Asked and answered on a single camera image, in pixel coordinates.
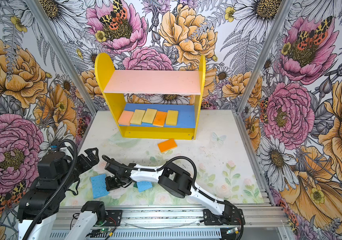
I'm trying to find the small yellow sponge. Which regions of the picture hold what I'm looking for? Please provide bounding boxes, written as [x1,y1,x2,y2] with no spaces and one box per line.
[166,110,178,127]

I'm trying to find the right aluminium corner post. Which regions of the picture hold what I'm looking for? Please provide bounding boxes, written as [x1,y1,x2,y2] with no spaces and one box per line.
[236,0,296,115]

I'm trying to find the aluminium corner post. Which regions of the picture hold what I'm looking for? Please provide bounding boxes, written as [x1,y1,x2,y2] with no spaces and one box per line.
[236,0,296,115]
[26,1,98,116]

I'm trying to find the left aluminium corner post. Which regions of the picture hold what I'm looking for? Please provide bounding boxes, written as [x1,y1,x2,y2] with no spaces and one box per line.
[26,1,98,116]

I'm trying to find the blue cellulose sponge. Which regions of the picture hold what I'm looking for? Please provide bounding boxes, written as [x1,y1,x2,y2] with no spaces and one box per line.
[137,181,153,193]

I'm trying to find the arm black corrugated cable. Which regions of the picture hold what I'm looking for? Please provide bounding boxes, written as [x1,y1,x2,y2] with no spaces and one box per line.
[101,154,246,240]
[21,138,79,240]

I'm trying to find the yellow sponge with green back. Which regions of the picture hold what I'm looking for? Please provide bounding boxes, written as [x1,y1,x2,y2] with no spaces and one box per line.
[130,109,146,126]

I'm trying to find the aluminium front rail frame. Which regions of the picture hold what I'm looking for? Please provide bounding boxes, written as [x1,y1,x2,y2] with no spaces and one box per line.
[51,205,297,240]

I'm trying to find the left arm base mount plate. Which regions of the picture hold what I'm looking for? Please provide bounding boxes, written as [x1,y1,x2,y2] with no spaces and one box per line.
[102,210,123,227]

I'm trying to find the yellow wooden two-tier shelf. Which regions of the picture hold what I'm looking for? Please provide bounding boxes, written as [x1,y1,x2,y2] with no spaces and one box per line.
[95,53,206,140]

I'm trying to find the large yellow sponge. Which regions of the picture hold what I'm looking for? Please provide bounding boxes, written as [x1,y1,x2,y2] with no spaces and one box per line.
[142,109,158,125]

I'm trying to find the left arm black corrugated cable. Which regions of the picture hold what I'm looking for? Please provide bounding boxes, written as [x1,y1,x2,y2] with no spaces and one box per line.
[21,138,79,240]

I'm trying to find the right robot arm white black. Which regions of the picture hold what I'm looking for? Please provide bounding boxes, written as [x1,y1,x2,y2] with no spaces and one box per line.
[105,159,245,226]

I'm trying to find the orange sponge front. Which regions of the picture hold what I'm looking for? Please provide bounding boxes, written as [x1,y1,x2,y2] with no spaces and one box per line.
[153,111,168,127]

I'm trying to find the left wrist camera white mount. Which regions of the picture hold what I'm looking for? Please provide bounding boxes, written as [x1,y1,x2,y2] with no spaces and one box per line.
[49,146,70,154]

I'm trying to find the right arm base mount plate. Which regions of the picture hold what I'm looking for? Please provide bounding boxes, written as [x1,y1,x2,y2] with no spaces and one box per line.
[202,209,245,226]

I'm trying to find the pink orange sponge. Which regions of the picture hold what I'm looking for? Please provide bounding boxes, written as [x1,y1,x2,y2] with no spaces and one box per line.
[118,110,134,126]

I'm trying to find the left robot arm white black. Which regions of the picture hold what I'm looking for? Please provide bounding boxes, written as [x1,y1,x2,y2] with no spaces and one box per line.
[17,148,100,240]

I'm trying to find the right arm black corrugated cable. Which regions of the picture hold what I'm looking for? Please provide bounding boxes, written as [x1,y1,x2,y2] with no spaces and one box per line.
[101,154,246,240]

